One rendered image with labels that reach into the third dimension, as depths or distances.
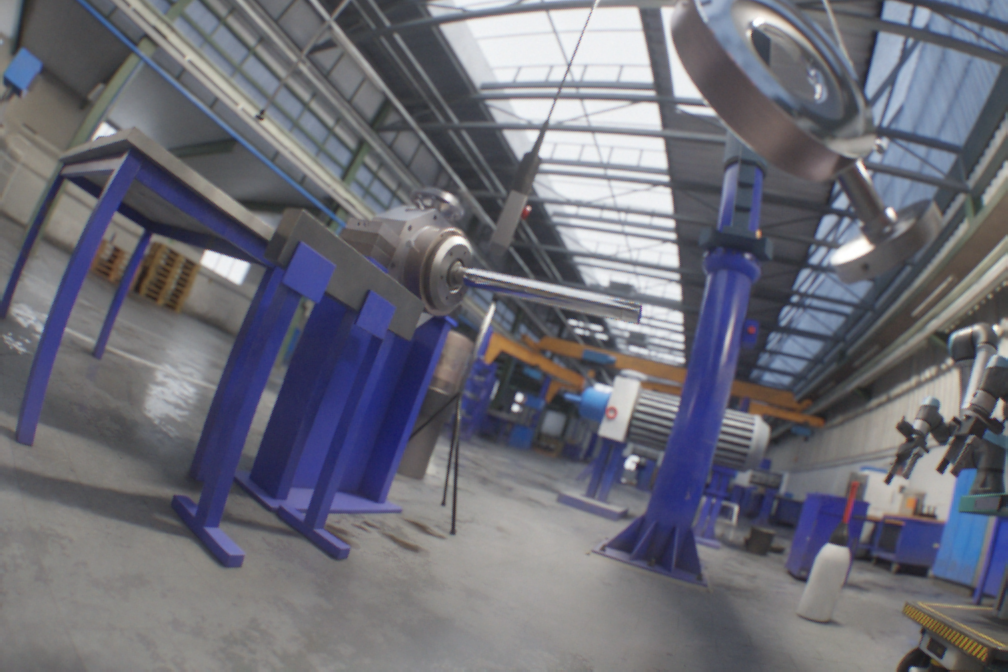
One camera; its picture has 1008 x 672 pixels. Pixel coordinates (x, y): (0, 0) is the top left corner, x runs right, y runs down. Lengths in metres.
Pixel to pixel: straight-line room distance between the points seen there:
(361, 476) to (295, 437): 0.67
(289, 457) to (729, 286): 2.76
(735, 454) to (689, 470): 2.07
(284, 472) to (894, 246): 1.74
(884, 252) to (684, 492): 2.46
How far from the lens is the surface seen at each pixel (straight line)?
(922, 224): 0.71
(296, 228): 1.14
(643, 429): 5.06
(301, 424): 1.69
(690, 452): 2.98
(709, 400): 3.03
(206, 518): 1.27
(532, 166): 1.02
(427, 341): 2.22
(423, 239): 1.85
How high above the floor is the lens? 0.57
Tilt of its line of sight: 15 degrees up
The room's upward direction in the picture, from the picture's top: 20 degrees clockwise
